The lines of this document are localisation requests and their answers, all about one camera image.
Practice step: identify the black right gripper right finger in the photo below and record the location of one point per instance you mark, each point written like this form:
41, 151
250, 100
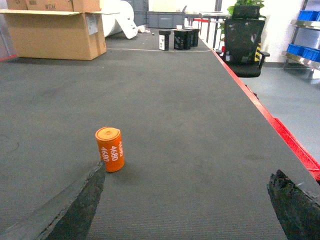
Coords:
297, 211

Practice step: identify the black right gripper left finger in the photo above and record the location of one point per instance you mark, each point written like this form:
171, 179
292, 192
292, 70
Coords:
67, 216

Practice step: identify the steel shelf rack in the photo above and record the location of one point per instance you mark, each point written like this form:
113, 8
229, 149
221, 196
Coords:
303, 51

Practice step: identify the large cardboard box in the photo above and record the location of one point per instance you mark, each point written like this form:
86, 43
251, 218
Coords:
62, 35

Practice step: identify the black mesh office chair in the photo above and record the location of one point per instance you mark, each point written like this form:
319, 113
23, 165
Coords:
242, 47

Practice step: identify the green potted plant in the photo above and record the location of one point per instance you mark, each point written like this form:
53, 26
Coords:
246, 9

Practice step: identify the black and white small box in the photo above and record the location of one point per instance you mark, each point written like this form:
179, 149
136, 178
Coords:
164, 36

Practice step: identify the cardboard box on top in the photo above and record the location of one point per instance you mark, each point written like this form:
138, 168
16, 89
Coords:
56, 5

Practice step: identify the grey plastic crate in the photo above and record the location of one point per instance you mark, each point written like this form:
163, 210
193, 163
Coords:
164, 20

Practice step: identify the red conveyor frame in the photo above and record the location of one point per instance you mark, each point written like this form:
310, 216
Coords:
297, 148

